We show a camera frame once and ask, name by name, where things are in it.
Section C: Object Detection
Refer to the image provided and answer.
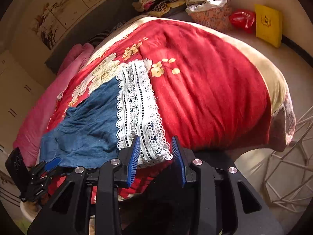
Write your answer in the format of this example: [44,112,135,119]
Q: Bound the blue denim lace-trimmed pants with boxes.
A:
[39,59,173,169]

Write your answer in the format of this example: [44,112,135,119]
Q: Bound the pink blanket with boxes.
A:
[13,43,94,167]

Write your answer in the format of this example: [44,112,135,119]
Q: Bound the cream wardrobe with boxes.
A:
[0,50,45,154]

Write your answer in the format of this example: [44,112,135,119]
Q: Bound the red floral quilt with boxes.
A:
[46,16,272,205]

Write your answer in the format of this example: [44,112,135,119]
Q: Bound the striped dark pillow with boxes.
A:
[87,21,126,48]

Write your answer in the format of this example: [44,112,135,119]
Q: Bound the dark green headboard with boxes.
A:
[45,0,138,74]

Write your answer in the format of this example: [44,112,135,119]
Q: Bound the red plastic bag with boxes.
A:
[229,9,256,34]

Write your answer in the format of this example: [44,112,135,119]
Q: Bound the floral fabric bag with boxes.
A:
[186,0,232,32]

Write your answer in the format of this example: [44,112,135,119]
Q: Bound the yellow box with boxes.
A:
[255,4,283,48]

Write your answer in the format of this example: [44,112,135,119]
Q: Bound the stack of folded clothes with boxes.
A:
[132,0,186,18]

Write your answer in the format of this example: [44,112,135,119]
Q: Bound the white wire rack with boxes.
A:
[263,108,312,213]

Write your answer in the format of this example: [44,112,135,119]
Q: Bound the floral wall picture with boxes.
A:
[30,0,104,50]

